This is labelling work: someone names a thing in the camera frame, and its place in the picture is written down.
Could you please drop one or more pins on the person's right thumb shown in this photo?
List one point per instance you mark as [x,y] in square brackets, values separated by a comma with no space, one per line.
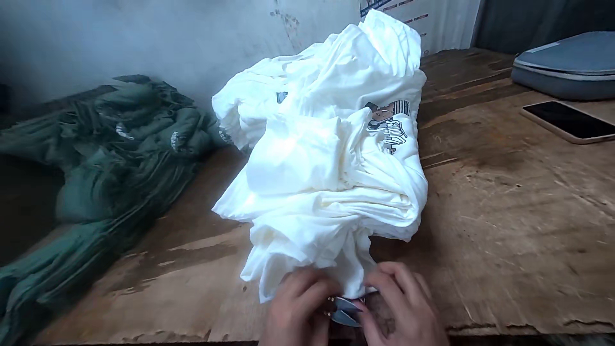
[369,323]

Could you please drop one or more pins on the pile of green garments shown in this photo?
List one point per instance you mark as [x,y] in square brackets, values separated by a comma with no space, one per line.
[110,178]

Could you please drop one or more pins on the dark grey panel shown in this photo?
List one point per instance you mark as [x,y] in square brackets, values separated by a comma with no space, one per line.
[528,24]

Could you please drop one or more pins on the white shirt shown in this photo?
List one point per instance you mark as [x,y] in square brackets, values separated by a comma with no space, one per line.
[307,240]

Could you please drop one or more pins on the smartphone with light case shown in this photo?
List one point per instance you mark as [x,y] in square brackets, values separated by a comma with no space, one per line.
[574,120]

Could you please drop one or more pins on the person's left fingers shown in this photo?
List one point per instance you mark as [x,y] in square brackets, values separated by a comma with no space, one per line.
[302,277]

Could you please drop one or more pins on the white poster with print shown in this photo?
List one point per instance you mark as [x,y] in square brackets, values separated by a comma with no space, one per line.
[447,24]

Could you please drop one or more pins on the silver thread snips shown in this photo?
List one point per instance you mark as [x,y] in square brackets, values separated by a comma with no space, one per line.
[344,317]

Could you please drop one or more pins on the person's left index finger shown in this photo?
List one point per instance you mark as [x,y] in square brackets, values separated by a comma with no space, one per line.
[319,292]

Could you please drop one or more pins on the person's right index finger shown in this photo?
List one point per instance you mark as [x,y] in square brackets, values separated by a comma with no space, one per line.
[387,289]

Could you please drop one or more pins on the person's right hand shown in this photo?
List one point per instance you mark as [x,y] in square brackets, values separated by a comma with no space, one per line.
[415,317]

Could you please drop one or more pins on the person's left thumb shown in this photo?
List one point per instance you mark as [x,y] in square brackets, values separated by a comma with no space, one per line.
[321,330]

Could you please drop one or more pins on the person's right fingers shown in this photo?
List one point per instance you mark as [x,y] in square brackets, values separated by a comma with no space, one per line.
[423,285]

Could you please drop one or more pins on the grey zippered case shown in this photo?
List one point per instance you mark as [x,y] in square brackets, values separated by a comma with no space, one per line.
[567,72]

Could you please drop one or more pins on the pile of white garments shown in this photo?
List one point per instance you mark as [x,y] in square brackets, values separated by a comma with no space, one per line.
[307,158]

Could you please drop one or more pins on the person's left hand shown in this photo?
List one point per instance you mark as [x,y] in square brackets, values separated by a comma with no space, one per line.
[290,315]

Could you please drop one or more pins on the person's right middle finger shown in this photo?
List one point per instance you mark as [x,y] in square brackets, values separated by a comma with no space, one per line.
[402,278]

